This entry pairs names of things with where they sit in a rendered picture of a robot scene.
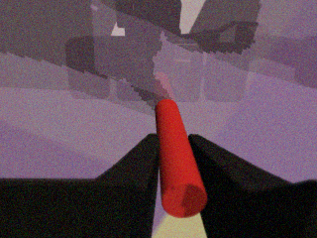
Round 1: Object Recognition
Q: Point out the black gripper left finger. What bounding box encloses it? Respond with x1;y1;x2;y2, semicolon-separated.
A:
0;134;159;238

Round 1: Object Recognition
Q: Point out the red peg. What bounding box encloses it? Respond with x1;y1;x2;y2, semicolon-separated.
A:
155;99;207;218

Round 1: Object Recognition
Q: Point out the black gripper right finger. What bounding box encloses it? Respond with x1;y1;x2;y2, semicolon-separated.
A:
188;134;317;238

